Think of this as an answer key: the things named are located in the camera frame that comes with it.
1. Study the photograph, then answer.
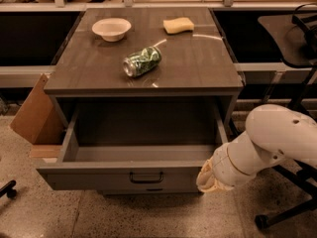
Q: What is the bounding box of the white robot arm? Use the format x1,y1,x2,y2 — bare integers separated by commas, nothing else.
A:
196,104,317,192

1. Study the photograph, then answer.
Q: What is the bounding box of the white bowl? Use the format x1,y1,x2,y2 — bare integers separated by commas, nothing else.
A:
92,18,132,42

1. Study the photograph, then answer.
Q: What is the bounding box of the brown cardboard piece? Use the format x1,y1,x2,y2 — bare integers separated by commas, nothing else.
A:
10,74,64,145

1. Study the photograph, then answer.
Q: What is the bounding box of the grey drawer cabinet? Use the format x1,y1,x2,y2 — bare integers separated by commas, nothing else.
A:
43,6,246,196

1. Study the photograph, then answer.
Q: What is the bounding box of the yellow sponge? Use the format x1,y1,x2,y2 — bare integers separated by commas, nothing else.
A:
163,17,194,34

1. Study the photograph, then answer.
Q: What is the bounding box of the grey top drawer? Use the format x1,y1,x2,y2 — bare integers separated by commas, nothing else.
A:
37,97,227,194

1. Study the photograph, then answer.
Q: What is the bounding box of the crushed green soda can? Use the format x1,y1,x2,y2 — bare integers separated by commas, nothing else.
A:
123,47,161,77

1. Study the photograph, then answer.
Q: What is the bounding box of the black chair caster left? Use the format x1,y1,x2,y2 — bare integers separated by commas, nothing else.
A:
0,180,17,198

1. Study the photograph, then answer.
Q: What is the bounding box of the black office chair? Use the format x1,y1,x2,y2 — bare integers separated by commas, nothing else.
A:
254,159,317,230

